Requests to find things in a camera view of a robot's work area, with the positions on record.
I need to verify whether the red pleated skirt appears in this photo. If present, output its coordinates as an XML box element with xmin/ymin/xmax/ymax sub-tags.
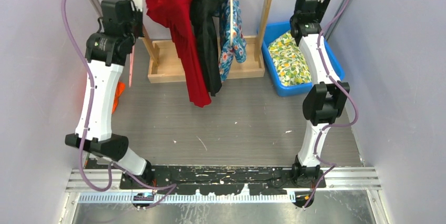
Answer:
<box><xmin>145</xmin><ymin>0</ymin><xmax>211</xmax><ymax>108</ymax></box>

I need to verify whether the lemon print skirt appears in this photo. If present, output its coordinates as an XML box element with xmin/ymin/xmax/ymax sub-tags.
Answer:
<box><xmin>268</xmin><ymin>30</ymin><xmax>311</xmax><ymax>87</ymax></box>

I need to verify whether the pink wire hanger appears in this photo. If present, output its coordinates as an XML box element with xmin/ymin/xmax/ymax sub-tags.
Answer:
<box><xmin>128</xmin><ymin>45</ymin><xmax>135</xmax><ymax>87</ymax></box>

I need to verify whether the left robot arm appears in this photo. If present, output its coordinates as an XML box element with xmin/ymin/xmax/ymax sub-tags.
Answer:
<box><xmin>65</xmin><ymin>0</ymin><xmax>154</xmax><ymax>189</ymax></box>

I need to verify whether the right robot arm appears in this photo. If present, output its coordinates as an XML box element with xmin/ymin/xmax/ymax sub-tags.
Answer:
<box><xmin>290</xmin><ymin>0</ymin><xmax>350</xmax><ymax>188</ymax></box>

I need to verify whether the beige wooden hanger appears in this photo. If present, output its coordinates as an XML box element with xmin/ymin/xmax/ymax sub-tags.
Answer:
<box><xmin>229</xmin><ymin>0</ymin><xmax>234</xmax><ymax>47</ymax></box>

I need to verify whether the blue floral skirt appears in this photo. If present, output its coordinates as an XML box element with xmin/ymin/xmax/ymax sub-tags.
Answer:
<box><xmin>218</xmin><ymin>0</ymin><xmax>247</xmax><ymax>82</ymax></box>

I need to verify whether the black skirt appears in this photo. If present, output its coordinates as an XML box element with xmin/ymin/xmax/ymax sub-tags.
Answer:
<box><xmin>190</xmin><ymin>0</ymin><xmax>225</xmax><ymax>97</ymax></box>

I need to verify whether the blue plastic bin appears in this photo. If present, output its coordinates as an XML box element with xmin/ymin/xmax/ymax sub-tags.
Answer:
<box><xmin>257</xmin><ymin>21</ymin><xmax>346</xmax><ymax>98</ymax></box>

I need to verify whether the wooden clothes rack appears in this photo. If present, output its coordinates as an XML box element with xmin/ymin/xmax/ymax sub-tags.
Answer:
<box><xmin>141</xmin><ymin>0</ymin><xmax>271</xmax><ymax>96</ymax></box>

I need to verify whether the orange cloth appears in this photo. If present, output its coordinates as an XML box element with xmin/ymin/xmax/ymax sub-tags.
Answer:
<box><xmin>112</xmin><ymin>81</ymin><xmax>126</xmax><ymax>113</ymax></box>

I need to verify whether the aluminium rail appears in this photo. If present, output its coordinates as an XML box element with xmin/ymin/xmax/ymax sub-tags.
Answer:
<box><xmin>66</xmin><ymin>166</ymin><xmax>381</xmax><ymax>208</ymax></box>

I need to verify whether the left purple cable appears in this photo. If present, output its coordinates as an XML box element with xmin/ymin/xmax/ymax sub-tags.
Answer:
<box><xmin>61</xmin><ymin>0</ymin><xmax>177</xmax><ymax>210</ymax></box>

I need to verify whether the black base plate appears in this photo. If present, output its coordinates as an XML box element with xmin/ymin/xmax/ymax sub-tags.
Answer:
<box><xmin>119</xmin><ymin>165</ymin><xmax>327</xmax><ymax>197</ymax></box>

